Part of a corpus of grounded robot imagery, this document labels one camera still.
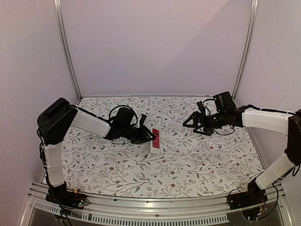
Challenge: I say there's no white red remote control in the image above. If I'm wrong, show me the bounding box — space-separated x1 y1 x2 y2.
150 127 161 155

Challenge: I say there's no aluminium right frame post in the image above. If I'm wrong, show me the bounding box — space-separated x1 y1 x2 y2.
232 0 259 100

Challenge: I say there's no aluminium front rail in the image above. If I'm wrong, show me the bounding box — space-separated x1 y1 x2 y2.
20 182 295 226

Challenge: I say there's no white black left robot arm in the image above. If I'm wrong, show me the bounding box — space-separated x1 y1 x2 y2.
36 97 156 204

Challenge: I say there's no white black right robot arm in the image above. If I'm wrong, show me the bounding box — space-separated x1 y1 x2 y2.
182 91 301 205

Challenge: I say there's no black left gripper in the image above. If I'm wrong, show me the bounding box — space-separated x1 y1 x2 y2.
121 124 156 144

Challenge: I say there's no aluminium frame post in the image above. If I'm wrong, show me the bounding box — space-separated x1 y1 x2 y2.
232 0 259 100
53 0 82 101

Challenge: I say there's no floral patterned table mat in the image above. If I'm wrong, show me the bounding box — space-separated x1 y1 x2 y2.
61 97 263 198

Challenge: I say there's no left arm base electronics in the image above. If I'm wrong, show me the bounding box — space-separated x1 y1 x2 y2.
46 182 89 211

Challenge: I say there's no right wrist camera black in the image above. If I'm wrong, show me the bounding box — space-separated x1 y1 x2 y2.
197 101 211 116

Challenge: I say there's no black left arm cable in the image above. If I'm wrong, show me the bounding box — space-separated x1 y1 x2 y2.
108 105 139 128

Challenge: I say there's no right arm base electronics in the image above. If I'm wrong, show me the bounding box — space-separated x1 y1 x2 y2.
227 179 268 221

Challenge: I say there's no aluminium left frame post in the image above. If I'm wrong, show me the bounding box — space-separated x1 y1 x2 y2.
53 0 82 101

